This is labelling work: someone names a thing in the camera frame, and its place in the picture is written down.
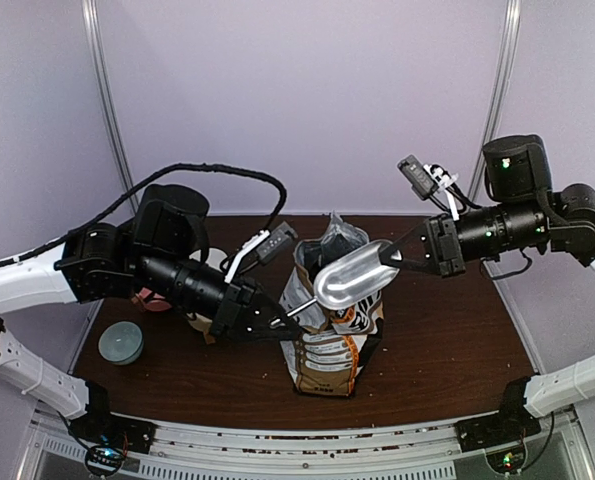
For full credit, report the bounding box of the pet food bag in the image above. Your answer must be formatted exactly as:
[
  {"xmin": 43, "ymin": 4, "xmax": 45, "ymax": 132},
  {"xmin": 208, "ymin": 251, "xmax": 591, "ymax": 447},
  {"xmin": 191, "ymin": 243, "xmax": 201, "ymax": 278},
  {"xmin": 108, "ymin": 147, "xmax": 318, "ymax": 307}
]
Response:
[{"xmin": 280, "ymin": 213, "xmax": 384, "ymax": 397}]

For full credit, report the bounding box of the metal food scoop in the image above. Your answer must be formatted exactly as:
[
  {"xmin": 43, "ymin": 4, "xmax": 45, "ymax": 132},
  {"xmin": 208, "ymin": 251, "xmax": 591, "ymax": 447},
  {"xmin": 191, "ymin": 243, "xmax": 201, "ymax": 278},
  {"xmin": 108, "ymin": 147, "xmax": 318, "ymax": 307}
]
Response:
[{"xmin": 269, "ymin": 240, "xmax": 402, "ymax": 329}]

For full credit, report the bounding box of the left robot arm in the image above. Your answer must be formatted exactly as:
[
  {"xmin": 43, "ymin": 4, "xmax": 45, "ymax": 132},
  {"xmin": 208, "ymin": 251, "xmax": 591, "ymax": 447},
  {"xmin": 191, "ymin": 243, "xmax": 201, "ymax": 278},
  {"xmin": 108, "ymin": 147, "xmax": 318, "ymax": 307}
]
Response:
[{"xmin": 0, "ymin": 185, "xmax": 301, "ymax": 444}]

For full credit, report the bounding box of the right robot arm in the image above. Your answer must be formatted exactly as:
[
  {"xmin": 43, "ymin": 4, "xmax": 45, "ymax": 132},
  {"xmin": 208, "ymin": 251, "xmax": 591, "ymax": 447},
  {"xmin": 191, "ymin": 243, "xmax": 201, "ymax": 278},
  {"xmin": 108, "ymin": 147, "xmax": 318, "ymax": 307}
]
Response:
[{"xmin": 378, "ymin": 134, "xmax": 595, "ymax": 442}]

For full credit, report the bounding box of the cream pet bowl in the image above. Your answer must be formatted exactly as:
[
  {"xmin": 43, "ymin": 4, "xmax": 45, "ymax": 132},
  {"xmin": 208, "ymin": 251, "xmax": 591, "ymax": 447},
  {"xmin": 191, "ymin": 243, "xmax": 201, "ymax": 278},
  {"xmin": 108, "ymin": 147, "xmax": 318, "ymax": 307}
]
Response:
[{"xmin": 187, "ymin": 313, "xmax": 216, "ymax": 345}]

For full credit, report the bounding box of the pink pet bowl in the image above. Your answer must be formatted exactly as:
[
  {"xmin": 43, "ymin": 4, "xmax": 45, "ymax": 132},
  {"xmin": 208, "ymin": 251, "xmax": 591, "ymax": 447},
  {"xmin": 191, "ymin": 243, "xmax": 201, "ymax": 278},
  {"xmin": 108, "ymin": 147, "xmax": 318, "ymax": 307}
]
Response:
[{"xmin": 131, "ymin": 288, "xmax": 172, "ymax": 313}]

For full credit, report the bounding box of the white ceramic bowl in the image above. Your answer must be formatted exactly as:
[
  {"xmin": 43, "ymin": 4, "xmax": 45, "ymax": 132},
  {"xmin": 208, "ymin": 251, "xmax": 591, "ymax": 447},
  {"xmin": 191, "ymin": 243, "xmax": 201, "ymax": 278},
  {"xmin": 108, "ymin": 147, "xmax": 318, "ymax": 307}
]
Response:
[{"xmin": 207, "ymin": 247, "xmax": 228, "ymax": 269}]

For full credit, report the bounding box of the light blue ceramic bowl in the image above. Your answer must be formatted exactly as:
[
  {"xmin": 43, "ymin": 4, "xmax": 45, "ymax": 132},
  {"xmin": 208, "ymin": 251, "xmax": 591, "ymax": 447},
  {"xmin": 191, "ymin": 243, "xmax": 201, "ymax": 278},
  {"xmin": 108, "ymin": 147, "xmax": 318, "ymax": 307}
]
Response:
[{"xmin": 98, "ymin": 321, "xmax": 144, "ymax": 366}]

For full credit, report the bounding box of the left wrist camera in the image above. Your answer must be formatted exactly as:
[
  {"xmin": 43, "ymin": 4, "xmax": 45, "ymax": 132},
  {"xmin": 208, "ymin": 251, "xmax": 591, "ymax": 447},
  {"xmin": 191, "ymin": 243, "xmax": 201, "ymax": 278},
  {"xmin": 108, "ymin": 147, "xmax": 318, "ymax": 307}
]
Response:
[{"xmin": 225, "ymin": 221, "xmax": 298, "ymax": 283}]

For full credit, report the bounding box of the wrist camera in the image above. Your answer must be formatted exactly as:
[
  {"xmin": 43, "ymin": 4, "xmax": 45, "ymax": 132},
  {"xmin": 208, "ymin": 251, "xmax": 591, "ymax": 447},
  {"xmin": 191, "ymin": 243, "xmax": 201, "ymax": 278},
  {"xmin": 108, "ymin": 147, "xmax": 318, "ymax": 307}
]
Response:
[
  {"xmin": 225, "ymin": 221, "xmax": 298, "ymax": 283},
  {"xmin": 397, "ymin": 155, "xmax": 460, "ymax": 221}
]

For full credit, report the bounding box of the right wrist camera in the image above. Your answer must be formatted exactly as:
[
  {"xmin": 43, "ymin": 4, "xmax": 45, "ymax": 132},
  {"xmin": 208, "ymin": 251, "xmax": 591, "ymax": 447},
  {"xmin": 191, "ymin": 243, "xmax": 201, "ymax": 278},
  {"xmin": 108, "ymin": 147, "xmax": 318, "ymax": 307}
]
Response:
[{"xmin": 397, "ymin": 155, "xmax": 460, "ymax": 221}]

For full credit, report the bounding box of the front aluminium rail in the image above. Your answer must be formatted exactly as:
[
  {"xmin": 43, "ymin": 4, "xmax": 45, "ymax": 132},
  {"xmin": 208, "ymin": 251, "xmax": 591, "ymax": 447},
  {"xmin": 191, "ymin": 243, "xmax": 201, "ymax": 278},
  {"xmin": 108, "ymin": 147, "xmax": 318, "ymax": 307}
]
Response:
[{"xmin": 26, "ymin": 407, "xmax": 586, "ymax": 480}]

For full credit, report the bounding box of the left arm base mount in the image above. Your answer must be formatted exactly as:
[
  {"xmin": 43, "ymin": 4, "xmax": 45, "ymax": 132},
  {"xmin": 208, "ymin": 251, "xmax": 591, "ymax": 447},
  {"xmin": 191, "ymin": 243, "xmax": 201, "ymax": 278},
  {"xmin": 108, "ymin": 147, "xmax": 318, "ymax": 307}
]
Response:
[{"xmin": 65, "ymin": 381, "xmax": 156, "ymax": 479}]

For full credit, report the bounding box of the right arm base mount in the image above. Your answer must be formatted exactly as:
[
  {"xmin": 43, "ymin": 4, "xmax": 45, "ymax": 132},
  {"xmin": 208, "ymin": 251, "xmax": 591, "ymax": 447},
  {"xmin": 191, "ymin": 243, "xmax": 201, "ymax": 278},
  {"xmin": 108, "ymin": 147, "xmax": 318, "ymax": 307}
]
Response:
[{"xmin": 454, "ymin": 377, "xmax": 541, "ymax": 476}]

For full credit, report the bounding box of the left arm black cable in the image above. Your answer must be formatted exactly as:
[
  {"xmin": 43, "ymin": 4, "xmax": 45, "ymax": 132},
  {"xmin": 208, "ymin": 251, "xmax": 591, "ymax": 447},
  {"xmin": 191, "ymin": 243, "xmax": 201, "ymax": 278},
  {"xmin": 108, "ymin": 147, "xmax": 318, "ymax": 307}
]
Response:
[{"xmin": 0, "ymin": 161, "xmax": 288, "ymax": 274}]

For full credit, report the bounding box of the right metal frame post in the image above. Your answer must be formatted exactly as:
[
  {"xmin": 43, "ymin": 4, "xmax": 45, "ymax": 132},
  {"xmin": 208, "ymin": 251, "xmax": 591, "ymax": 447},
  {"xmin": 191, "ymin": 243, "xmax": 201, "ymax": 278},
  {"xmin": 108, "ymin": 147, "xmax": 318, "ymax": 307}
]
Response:
[{"xmin": 465, "ymin": 0, "xmax": 522, "ymax": 201}]

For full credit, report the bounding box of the metal frame post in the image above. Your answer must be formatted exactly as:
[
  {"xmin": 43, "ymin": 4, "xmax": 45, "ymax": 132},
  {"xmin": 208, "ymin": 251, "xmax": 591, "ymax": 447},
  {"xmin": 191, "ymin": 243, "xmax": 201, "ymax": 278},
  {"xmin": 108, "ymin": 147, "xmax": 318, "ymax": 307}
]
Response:
[
  {"xmin": 81, "ymin": 0, "xmax": 133, "ymax": 191},
  {"xmin": 465, "ymin": 0, "xmax": 522, "ymax": 201}
]

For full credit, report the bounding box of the left metal frame post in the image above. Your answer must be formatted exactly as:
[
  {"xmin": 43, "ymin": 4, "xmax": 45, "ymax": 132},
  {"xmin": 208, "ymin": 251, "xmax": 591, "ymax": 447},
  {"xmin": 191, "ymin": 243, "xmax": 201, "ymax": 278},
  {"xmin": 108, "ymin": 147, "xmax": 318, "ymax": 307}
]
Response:
[{"xmin": 81, "ymin": 0, "xmax": 133, "ymax": 191}]

